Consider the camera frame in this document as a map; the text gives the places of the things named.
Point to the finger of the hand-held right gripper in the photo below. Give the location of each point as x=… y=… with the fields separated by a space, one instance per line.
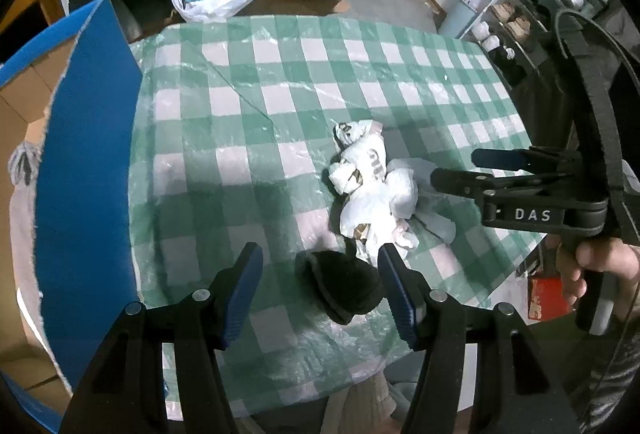
x=460 y=181
x=505 y=157

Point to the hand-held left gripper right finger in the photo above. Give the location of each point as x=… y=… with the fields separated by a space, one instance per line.
x=397 y=295

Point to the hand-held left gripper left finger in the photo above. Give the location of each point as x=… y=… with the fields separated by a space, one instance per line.
x=242 y=295

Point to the black sock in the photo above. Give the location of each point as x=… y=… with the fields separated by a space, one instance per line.
x=345 y=285

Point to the white plastic bag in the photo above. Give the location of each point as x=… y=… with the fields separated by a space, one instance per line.
x=375 y=194
x=210 y=8

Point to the blue-edged cardboard box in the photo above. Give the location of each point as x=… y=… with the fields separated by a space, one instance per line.
x=85 y=163

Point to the person's right forearm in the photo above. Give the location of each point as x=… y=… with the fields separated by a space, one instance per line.
x=615 y=389

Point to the person's right hand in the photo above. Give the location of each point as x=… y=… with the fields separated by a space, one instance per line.
x=600 y=259

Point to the red box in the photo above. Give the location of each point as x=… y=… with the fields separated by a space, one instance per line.
x=547 y=299

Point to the grey shoe rack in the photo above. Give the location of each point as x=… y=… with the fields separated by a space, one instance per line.
x=530 y=28

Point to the group of shoes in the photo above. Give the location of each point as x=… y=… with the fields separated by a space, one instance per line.
x=515 y=16

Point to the pale blue bin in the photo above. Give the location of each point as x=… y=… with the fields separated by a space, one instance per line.
x=467 y=16

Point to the green white checked tablecloth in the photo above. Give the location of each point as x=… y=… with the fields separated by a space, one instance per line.
x=240 y=78

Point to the brown cardboard carton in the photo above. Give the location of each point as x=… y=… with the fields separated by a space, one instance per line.
x=300 y=6

